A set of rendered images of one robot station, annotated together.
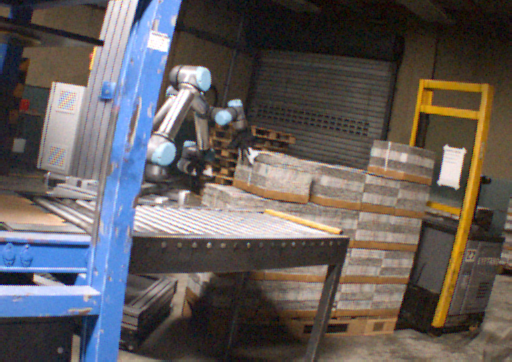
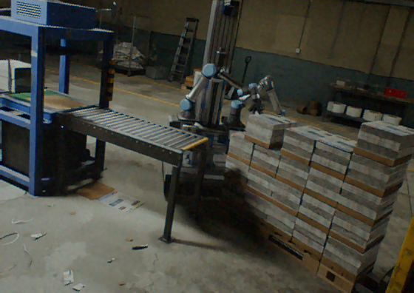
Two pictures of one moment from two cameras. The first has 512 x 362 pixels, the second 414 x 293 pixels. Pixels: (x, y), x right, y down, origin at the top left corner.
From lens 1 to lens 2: 371 cm
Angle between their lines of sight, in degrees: 73
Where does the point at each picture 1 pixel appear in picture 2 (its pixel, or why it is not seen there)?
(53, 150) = not seen: hidden behind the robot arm
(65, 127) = not seen: hidden behind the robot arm
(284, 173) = (256, 126)
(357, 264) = (309, 208)
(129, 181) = (33, 92)
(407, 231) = (361, 202)
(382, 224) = (332, 185)
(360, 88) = not seen: outside the picture
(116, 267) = (32, 116)
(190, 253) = (88, 128)
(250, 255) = (114, 137)
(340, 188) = (293, 145)
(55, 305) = (19, 122)
